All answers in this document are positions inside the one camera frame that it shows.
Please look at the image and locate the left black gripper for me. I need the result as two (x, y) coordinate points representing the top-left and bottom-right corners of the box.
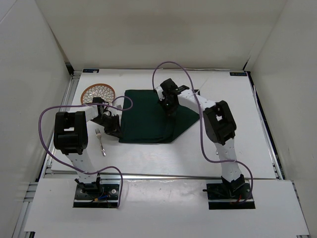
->
(90, 114), (123, 138)

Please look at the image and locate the dark green cloth napkin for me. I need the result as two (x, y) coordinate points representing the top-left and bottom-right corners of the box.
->
(119, 90), (200, 144)

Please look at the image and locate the orange patterned plate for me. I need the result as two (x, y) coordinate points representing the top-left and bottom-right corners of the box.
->
(80, 83), (115, 104)

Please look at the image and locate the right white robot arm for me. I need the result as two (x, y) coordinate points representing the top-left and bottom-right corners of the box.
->
(154, 78), (245, 198)

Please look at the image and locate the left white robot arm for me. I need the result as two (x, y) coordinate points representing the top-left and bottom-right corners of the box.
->
(53, 97), (122, 198)

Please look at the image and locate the silver fork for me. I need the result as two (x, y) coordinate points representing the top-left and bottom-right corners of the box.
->
(95, 128), (106, 157)

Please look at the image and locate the white zip tie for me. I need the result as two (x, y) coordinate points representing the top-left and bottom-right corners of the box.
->
(195, 78), (209, 95)

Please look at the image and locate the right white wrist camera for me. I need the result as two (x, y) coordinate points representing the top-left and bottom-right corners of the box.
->
(155, 86), (165, 101)

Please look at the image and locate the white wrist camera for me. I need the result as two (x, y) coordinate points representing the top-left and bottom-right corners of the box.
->
(155, 86), (165, 101)
(108, 101), (122, 110)

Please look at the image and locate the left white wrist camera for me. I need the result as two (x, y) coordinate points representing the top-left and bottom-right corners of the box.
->
(108, 101), (122, 110)

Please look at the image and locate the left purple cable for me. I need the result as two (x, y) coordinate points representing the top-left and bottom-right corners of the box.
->
(39, 96), (134, 208)

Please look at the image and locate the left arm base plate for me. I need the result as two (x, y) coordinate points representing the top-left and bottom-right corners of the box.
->
(73, 177), (122, 208)

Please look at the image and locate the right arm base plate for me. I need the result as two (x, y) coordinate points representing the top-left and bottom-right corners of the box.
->
(203, 183), (256, 210)

